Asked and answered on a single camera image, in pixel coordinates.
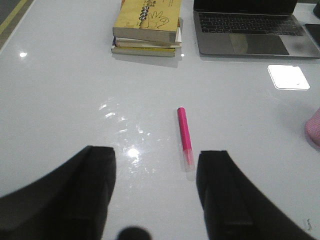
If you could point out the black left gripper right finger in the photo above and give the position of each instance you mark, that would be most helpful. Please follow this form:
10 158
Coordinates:
234 208

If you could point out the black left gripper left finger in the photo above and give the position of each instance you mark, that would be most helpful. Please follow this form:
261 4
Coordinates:
69 203

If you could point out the pink highlighter pen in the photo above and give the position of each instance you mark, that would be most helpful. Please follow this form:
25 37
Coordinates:
186 144

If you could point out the pink mesh pen holder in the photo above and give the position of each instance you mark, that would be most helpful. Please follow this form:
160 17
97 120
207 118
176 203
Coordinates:
312 128

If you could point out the bottom yellow book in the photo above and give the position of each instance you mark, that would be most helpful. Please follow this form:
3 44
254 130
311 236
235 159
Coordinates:
157 52

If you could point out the yellow book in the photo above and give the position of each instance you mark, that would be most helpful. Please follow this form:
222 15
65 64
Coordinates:
157 52
148 20

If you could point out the middle cream book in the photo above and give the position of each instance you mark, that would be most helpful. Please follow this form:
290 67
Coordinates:
136 43

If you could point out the grey open laptop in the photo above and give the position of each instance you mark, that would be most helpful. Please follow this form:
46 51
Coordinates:
261 28

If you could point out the black mouse pad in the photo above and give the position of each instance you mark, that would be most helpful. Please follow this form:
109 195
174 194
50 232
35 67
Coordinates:
314 31

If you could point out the top yellow book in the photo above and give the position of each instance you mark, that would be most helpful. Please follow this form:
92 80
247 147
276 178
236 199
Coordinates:
148 20

